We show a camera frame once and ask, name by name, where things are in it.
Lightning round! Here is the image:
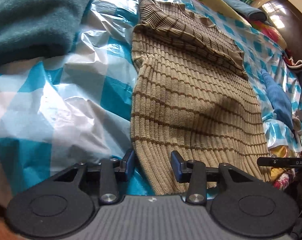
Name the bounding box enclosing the dark wooden door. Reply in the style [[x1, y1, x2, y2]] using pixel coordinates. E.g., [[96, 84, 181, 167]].
[[259, 0, 302, 60]]

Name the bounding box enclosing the blue white checkered plastic sheet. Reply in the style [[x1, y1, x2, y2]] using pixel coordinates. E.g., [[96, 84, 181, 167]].
[[0, 0, 302, 206]]

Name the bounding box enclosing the floral bed quilt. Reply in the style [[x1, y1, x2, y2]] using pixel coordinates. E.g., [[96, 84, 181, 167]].
[[198, 0, 287, 50]]

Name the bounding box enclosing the grey-blue folded garment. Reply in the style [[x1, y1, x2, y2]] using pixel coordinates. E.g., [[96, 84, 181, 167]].
[[223, 0, 267, 22]]

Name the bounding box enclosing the blue sock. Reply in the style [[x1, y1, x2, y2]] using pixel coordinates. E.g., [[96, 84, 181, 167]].
[[261, 69, 294, 131]]

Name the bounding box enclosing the beige striped ribbed sweater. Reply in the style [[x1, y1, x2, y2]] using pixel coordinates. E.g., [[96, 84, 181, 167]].
[[131, 0, 271, 195]]

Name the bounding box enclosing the teal fleece garment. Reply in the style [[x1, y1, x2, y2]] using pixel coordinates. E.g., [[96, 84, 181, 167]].
[[0, 0, 90, 66]]

